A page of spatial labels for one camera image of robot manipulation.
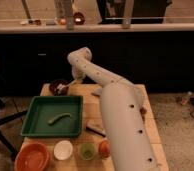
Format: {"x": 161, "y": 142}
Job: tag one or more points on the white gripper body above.
{"x": 78, "y": 73}

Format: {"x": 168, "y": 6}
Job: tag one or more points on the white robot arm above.
{"x": 120, "y": 104}

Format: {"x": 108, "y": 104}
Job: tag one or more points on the dark purple bowl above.
{"x": 53, "y": 87}

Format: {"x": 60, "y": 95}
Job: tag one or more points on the white small bowl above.
{"x": 63, "y": 150}

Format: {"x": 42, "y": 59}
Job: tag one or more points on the orange plastic bowl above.
{"x": 32, "y": 157}

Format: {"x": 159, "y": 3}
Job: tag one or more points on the blue grey cloth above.
{"x": 97, "y": 92}

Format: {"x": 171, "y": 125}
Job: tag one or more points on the green plastic tray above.
{"x": 43, "y": 108}

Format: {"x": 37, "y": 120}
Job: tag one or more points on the green bean toy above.
{"x": 56, "y": 118}

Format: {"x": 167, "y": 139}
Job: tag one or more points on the grey wooden block eraser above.
{"x": 96, "y": 128}

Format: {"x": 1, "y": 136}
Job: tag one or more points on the dark red grape bunch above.
{"x": 143, "y": 112}

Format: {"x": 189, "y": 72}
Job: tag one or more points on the orange round fruit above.
{"x": 104, "y": 149}

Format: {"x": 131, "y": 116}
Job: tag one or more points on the light green cup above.
{"x": 87, "y": 151}

